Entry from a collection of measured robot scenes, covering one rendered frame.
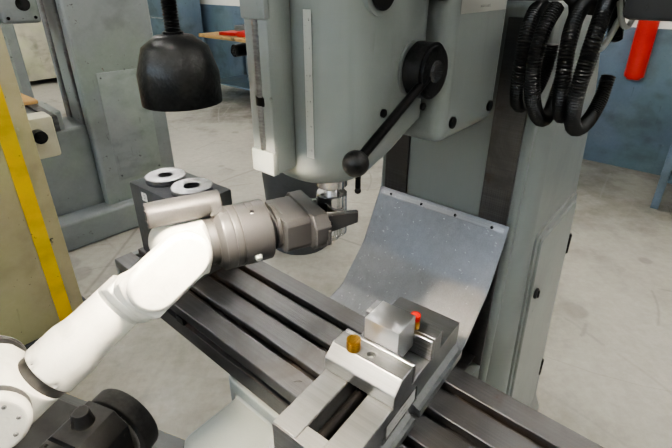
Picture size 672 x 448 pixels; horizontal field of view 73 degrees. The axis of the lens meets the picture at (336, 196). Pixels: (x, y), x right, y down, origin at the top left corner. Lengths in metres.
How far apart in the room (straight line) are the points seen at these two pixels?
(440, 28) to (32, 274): 2.16
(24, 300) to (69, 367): 1.88
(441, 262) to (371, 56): 0.60
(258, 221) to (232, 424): 0.44
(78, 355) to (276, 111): 0.37
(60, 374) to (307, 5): 0.50
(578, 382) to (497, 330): 1.23
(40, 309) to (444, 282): 1.99
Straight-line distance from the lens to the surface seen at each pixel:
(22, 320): 2.57
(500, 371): 1.23
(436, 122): 0.67
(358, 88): 0.53
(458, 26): 0.66
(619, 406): 2.32
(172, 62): 0.42
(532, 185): 0.97
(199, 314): 0.99
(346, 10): 0.52
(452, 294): 1.01
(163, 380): 2.23
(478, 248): 1.00
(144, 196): 1.12
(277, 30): 0.53
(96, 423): 1.33
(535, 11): 0.74
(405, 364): 0.71
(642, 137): 4.84
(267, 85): 0.53
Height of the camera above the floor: 1.56
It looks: 26 degrees down
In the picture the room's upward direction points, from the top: straight up
